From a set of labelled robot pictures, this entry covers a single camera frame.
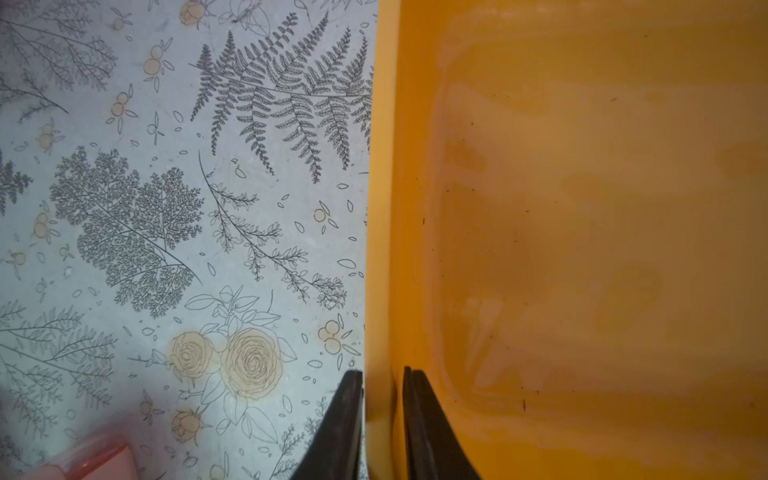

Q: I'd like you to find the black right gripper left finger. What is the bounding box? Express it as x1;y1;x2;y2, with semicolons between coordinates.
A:
291;370;364;480

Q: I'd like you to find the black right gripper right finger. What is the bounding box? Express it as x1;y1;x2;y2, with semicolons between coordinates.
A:
402;367;480;480

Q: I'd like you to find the pink sharpener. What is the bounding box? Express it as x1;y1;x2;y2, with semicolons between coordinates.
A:
19;436;139;480

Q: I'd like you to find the yellow plastic storage box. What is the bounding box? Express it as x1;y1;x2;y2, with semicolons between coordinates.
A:
365;1;767;479

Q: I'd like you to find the floral patterned table mat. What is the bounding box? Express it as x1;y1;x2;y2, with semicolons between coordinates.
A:
1;1;378;479

